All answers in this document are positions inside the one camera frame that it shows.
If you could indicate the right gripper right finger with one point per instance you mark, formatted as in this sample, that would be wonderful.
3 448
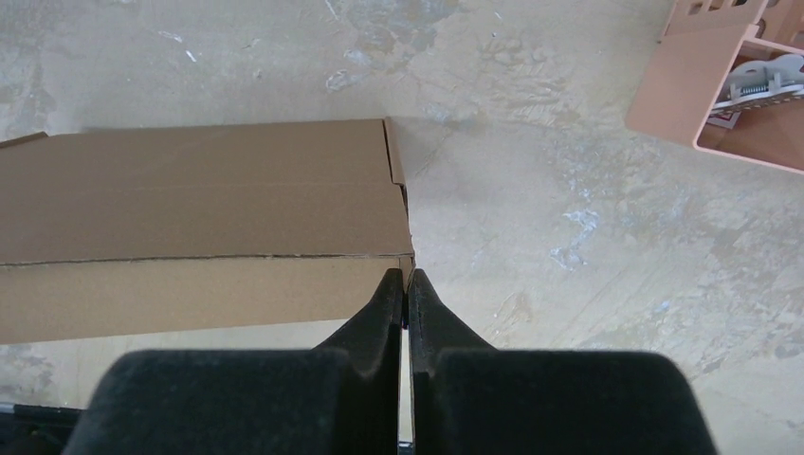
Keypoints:
469 397

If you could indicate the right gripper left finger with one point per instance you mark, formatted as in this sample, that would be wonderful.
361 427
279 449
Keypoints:
340 397

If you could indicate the brown cardboard box sheet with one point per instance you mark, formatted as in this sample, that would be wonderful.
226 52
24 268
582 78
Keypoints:
142 231

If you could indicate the black white striped item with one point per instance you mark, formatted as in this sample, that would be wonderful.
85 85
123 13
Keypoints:
758 84

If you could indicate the orange plastic file organizer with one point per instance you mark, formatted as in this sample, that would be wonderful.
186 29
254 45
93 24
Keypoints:
703 41

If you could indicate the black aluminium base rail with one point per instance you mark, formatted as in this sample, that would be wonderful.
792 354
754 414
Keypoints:
36 430

